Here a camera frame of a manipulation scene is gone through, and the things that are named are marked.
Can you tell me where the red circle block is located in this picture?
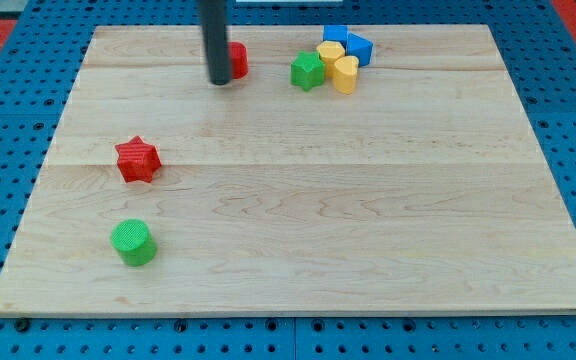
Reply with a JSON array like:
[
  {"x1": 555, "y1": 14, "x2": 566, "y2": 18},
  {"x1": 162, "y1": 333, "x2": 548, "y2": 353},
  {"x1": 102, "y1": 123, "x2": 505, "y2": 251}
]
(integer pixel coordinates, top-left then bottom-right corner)
[{"x1": 229, "y1": 41, "x2": 249, "y2": 79}]

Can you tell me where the green star block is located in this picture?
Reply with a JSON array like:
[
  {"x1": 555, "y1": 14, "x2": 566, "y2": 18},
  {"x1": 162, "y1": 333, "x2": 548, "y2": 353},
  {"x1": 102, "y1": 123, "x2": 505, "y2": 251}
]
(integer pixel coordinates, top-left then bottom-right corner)
[{"x1": 290, "y1": 51, "x2": 325, "y2": 91}]

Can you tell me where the red star block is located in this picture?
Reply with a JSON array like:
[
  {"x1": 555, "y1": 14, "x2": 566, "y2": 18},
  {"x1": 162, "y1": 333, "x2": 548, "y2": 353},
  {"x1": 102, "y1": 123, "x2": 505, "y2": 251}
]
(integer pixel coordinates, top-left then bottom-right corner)
[{"x1": 115, "y1": 136, "x2": 162, "y2": 183}]

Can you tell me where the green circle block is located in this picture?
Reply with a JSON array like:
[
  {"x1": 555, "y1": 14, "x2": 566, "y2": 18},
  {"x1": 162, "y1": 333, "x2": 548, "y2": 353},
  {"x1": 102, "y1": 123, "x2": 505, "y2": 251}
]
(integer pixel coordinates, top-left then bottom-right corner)
[{"x1": 110, "y1": 219, "x2": 157, "y2": 267}]

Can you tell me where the yellow heart block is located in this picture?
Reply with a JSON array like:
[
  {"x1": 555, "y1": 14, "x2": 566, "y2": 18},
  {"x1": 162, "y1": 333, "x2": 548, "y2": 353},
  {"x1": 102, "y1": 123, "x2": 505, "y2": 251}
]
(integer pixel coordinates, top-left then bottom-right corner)
[{"x1": 332, "y1": 55, "x2": 359, "y2": 95}]

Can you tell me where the light wooden board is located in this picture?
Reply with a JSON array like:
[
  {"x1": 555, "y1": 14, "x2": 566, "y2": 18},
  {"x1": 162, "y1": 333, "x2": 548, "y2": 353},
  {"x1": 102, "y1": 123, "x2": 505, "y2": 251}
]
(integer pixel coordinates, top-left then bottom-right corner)
[{"x1": 0, "y1": 25, "x2": 576, "y2": 318}]

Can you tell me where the yellow hexagon block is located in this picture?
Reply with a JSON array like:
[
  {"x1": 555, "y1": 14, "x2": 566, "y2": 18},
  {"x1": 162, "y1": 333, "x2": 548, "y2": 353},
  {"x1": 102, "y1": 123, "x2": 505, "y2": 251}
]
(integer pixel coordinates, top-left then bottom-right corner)
[{"x1": 316, "y1": 40, "x2": 346, "y2": 78}]

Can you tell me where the blue triangle block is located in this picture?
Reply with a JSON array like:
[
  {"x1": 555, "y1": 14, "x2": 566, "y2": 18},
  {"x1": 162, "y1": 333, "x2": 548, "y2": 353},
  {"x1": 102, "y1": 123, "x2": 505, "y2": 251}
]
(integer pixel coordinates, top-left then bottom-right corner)
[{"x1": 346, "y1": 33, "x2": 374, "y2": 67}]

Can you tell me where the blue cube block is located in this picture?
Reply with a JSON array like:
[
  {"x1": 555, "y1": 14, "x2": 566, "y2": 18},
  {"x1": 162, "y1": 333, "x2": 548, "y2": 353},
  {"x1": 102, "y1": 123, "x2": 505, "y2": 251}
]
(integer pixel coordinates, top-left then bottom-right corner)
[{"x1": 322, "y1": 25, "x2": 348, "y2": 47}]

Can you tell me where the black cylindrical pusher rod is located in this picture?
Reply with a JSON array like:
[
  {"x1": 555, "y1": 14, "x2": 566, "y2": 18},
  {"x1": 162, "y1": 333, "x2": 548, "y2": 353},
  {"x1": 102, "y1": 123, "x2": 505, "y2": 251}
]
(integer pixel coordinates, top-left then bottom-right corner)
[{"x1": 198, "y1": 0, "x2": 232, "y2": 86}]

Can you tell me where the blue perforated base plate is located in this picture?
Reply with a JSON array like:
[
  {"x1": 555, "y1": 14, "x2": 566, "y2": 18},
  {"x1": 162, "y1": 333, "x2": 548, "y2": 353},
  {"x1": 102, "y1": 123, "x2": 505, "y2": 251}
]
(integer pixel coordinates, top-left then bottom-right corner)
[{"x1": 0, "y1": 0, "x2": 576, "y2": 359}]

